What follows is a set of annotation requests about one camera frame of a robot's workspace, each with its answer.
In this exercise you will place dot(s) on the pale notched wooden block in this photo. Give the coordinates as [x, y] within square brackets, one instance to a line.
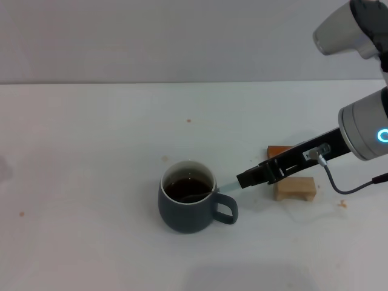
[295, 189]

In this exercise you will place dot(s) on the orange stained wooden block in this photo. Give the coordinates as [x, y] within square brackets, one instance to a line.
[274, 150]

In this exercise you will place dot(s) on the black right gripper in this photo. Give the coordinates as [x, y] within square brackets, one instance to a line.
[315, 142]

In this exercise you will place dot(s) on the grey ceramic cup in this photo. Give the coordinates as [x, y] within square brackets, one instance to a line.
[182, 216]

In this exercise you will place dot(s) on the dark coffee liquid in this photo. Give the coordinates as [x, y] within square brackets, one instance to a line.
[182, 188]

